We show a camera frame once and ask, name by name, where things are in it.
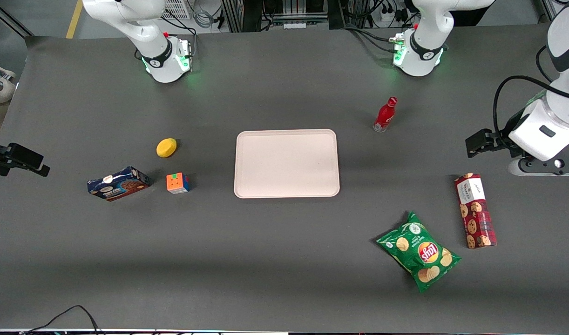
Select red tartan cookie box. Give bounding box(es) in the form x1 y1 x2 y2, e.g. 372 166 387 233
454 173 498 249

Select blue cookie box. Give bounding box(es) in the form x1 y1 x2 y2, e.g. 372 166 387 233
87 166 150 201

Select pale pink plastic tray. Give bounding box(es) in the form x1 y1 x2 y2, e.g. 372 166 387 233
234 129 340 199

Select red drink bottle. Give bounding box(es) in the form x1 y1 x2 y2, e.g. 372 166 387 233
373 96 398 133

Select green chips bag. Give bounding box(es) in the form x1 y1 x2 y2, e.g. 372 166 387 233
376 211 462 293

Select yellow lemon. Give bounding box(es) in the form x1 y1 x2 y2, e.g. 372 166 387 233
156 138 177 158

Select colourful puzzle cube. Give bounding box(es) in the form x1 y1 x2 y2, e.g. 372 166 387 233
166 172 191 194

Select white power strip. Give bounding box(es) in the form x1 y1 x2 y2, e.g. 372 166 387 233
379 4 408 22

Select white perforated basket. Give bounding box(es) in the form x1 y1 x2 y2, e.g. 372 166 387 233
161 0 193 20

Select dark equipment rack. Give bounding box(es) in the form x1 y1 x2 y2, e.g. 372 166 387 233
221 0 330 32

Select black left arm wrist cable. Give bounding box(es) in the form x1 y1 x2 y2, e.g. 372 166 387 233
492 46 557 146

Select black left arm base cables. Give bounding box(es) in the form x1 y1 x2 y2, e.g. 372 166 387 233
341 24 399 53

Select black cable at table edge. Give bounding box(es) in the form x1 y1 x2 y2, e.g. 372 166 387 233
23 305 101 335

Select black right arm base cable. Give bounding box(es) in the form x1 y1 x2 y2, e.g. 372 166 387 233
135 9 199 63

